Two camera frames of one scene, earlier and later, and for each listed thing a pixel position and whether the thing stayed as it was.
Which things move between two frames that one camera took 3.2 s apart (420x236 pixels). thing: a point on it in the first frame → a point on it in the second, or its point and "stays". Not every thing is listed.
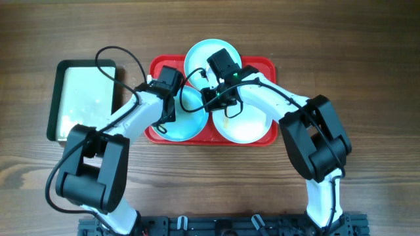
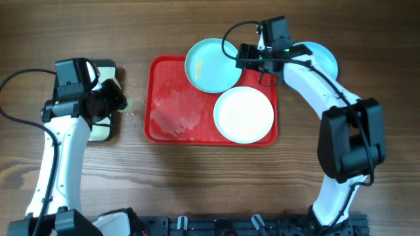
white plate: (251, 125) stays
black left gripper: (170, 118) → (117, 97)
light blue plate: (191, 117) → (322, 58)
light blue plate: (195, 61) stays
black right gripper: (209, 102) → (252, 50)
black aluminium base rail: (228, 225) stays
